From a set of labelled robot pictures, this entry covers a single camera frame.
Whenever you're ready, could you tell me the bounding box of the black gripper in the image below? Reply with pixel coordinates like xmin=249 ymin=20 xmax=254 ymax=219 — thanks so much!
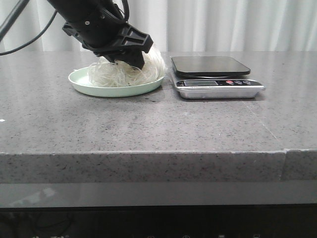
xmin=62 ymin=3 xmax=153 ymax=69

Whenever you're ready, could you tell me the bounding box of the white vermicelli noodle bundle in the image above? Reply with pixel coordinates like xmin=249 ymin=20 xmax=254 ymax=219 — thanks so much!
xmin=88 ymin=45 xmax=166 ymax=87

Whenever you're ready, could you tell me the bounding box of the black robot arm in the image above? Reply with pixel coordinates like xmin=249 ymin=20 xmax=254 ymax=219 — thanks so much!
xmin=50 ymin=0 xmax=153 ymax=69

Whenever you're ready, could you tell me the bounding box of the light green round plate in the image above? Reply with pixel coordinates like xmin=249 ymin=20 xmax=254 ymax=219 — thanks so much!
xmin=68 ymin=67 xmax=164 ymax=98

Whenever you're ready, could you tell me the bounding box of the white pleated curtain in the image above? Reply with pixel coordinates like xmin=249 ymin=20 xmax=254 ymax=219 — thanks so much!
xmin=0 ymin=0 xmax=317 ymax=52

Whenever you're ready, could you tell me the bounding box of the silver black kitchen scale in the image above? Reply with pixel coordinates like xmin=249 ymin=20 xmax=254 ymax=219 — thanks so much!
xmin=171 ymin=56 xmax=265 ymax=99

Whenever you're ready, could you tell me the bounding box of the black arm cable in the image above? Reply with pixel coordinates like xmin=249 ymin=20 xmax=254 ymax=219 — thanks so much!
xmin=0 ymin=0 xmax=58 ymax=56

